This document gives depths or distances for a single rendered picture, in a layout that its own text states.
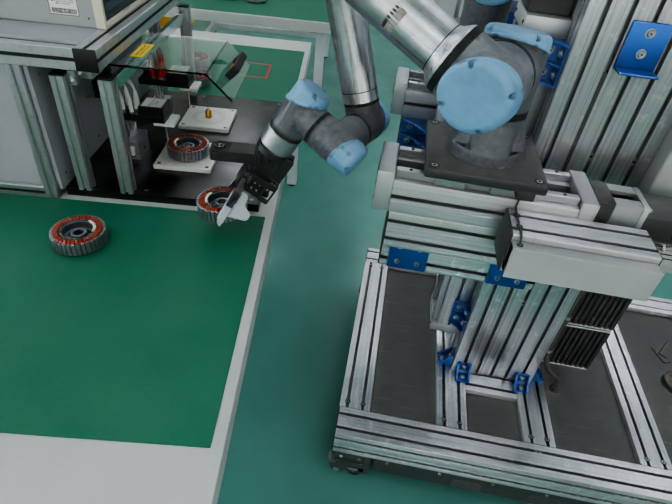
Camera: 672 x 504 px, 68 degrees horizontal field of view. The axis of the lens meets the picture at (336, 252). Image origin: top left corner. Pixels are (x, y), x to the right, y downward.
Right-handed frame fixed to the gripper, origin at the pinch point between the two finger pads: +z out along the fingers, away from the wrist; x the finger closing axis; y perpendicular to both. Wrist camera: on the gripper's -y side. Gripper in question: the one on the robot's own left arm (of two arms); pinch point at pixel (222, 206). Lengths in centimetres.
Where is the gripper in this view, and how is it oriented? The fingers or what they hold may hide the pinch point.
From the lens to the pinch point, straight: 117.7
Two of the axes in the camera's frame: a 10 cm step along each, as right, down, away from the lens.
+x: 0.3, -6.3, 7.8
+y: 8.2, 4.6, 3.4
